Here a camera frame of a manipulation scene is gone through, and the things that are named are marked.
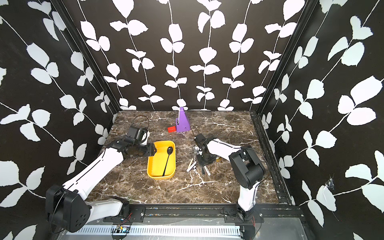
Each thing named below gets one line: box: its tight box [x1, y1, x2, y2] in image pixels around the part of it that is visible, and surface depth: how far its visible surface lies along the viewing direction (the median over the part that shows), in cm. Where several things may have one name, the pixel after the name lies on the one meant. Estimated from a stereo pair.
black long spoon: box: [162, 146, 173, 177], surface depth 97 cm
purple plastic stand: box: [176, 107, 191, 133], surface depth 106 cm
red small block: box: [167, 126, 176, 133], surface depth 110 cm
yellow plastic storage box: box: [147, 140, 176, 180], surface depth 92 cm
